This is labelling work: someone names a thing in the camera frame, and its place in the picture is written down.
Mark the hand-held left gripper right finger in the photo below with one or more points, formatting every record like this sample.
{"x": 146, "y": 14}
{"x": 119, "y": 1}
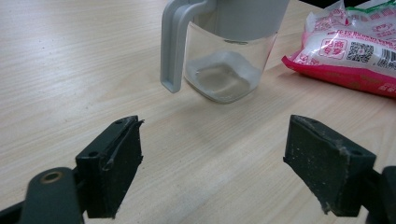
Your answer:
{"x": 327, "y": 168}

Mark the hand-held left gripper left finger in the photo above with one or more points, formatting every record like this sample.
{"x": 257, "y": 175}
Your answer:
{"x": 109, "y": 174}

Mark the clear jar with grey lid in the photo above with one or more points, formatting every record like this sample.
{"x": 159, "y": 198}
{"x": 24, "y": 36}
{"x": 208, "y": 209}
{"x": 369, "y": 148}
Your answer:
{"x": 249, "y": 18}

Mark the pink white plastic bag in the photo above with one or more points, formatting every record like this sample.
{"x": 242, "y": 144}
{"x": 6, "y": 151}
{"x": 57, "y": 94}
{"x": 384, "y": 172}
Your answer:
{"x": 342, "y": 53}

